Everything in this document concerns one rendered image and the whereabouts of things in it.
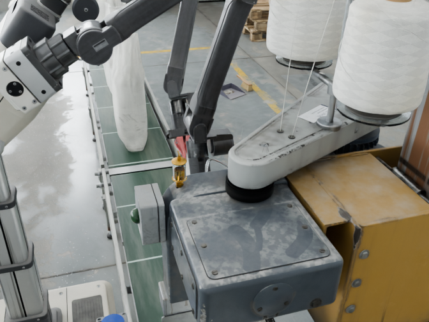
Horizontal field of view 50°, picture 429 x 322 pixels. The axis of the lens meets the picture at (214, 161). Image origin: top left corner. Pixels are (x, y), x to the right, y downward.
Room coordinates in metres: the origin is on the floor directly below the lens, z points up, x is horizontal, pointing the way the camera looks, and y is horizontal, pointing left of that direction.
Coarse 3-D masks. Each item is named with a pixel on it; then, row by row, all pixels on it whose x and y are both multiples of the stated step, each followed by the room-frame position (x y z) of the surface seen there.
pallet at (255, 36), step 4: (244, 28) 6.50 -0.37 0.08; (248, 28) 6.34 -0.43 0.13; (252, 28) 6.30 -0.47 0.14; (244, 32) 6.49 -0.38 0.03; (248, 32) 6.49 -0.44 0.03; (252, 32) 6.15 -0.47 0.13; (256, 32) 6.16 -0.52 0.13; (260, 32) 6.18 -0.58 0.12; (264, 32) 6.19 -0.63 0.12; (252, 36) 6.15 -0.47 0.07; (256, 36) 6.17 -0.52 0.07; (260, 36) 6.18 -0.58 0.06; (252, 40) 6.15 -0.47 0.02; (256, 40) 6.17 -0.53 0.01; (260, 40) 6.19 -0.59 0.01; (264, 40) 6.20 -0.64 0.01
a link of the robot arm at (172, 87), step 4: (172, 80) 1.42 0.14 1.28; (168, 84) 1.41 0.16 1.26; (172, 84) 1.41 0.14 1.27; (176, 84) 1.41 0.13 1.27; (168, 88) 1.40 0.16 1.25; (172, 88) 1.40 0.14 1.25; (176, 88) 1.40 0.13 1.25; (168, 92) 1.40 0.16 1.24; (172, 92) 1.40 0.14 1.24; (176, 92) 1.40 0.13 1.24; (172, 96) 1.39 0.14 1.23; (176, 96) 1.39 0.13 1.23; (180, 96) 1.41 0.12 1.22; (184, 96) 1.44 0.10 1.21; (188, 96) 1.41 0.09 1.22; (188, 100) 1.40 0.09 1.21; (188, 104) 1.39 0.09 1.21
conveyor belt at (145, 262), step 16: (112, 176) 2.21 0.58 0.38; (128, 176) 2.21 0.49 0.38; (144, 176) 2.21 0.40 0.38; (160, 176) 2.22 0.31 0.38; (128, 192) 2.05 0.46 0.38; (128, 208) 1.91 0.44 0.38; (128, 224) 1.78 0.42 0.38; (128, 240) 1.66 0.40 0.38; (128, 256) 1.56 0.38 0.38; (144, 256) 1.56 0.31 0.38; (160, 256) 1.56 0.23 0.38; (144, 272) 1.46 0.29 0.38; (160, 272) 1.46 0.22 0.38; (144, 288) 1.37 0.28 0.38; (144, 304) 1.28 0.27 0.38; (160, 304) 1.28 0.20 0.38; (144, 320) 1.20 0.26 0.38; (160, 320) 1.21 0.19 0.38
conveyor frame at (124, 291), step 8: (104, 168) 2.23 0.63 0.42; (104, 176) 2.14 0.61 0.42; (104, 184) 2.07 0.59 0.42; (112, 216) 1.79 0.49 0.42; (112, 224) 1.73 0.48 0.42; (112, 232) 1.67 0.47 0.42; (120, 232) 1.73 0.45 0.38; (112, 240) 1.76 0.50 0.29; (120, 256) 1.51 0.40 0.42; (120, 264) 1.46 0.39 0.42; (120, 272) 1.41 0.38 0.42; (128, 272) 1.46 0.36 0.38; (120, 280) 1.37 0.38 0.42; (120, 288) 1.45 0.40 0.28; (128, 288) 1.44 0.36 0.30; (128, 304) 1.25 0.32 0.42; (128, 312) 1.21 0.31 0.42; (136, 312) 1.24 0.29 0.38; (128, 320) 1.17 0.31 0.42
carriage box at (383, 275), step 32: (320, 160) 0.83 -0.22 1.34; (352, 160) 0.84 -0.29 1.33; (384, 160) 0.88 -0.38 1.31; (352, 192) 0.72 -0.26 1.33; (384, 192) 0.72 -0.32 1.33; (416, 192) 0.73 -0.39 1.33; (352, 224) 0.62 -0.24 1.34; (384, 224) 0.63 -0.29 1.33; (416, 224) 0.65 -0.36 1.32; (352, 256) 0.61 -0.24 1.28; (384, 256) 0.63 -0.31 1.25; (416, 256) 0.65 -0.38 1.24; (352, 288) 0.62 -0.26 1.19; (384, 288) 0.64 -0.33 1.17; (416, 288) 0.66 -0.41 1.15; (320, 320) 0.65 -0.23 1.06; (352, 320) 0.62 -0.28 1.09; (384, 320) 0.65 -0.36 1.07; (416, 320) 0.67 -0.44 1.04
